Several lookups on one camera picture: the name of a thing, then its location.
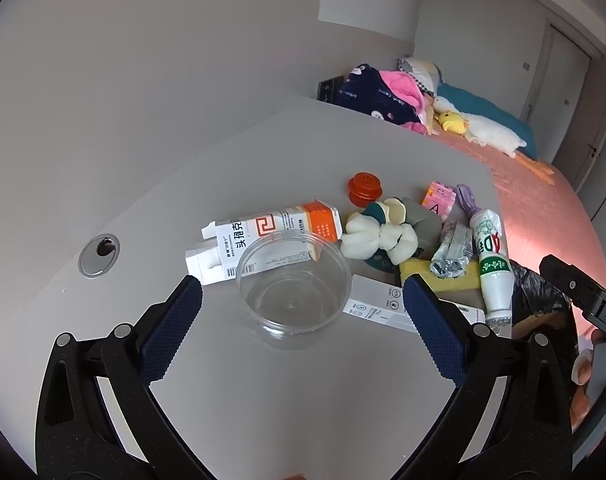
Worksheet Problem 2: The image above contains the purple wrapper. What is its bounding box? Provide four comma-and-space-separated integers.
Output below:
455, 185, 478, 221

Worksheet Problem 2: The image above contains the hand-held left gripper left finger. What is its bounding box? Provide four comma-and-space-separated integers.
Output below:
35, 274, 218, 480

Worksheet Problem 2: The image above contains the teal coaster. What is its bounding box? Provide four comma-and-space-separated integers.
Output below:
365, 247, 426, 273

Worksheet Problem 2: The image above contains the pink fleece blanket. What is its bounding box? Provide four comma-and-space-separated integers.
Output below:
380, 70, 434, 136

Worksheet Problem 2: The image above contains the person's right hand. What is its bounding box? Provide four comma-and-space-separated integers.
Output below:
569, 329, 606, 431

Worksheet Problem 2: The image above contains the pink bed sheet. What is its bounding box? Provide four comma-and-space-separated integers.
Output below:
423, 125, 606, 281

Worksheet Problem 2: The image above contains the silver wrapper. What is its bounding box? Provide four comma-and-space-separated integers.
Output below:
429, 220, 476, 278

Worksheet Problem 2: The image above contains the checked pillow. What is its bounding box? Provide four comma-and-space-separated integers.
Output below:
397, 56, 444, 96

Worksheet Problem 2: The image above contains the silver desk cable grommet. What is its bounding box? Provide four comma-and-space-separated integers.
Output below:
78, 234, 120, 277

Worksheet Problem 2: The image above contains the clear plastic container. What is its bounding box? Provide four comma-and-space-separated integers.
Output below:
235, 232, 352, 351

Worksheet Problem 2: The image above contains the orange round cap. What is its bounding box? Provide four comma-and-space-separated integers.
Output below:
347, 172, 384, 207

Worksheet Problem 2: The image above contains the yellow sponge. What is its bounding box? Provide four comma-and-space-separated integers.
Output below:
399, 257, 484, 293

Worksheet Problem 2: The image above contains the black wall socket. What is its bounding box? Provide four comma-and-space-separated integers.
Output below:
317, 75, 344, 103

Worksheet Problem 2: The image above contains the grey door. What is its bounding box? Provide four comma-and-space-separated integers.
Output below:
520, 22, 596, 128

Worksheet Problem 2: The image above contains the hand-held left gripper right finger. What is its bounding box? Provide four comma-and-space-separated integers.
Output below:
402, 275, 576, 480

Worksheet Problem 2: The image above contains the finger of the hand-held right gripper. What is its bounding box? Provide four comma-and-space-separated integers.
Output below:
539, 254, 606, 312

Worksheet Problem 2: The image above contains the yellow duck plush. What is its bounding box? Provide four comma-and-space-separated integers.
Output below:
435, 111, 470, 137

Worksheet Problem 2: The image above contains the white goose plush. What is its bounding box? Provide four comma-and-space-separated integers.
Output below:
435, 82, 538, 158
433, 95, 554, 186

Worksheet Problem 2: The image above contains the white bottle green label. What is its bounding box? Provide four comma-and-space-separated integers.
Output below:
469, 208, 514, 326

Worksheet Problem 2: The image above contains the white orange medicine box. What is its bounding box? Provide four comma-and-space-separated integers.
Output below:
185, 200, 344, 286

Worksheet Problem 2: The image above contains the black trash bag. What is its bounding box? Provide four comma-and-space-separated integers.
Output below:
503, 260, 578, 342

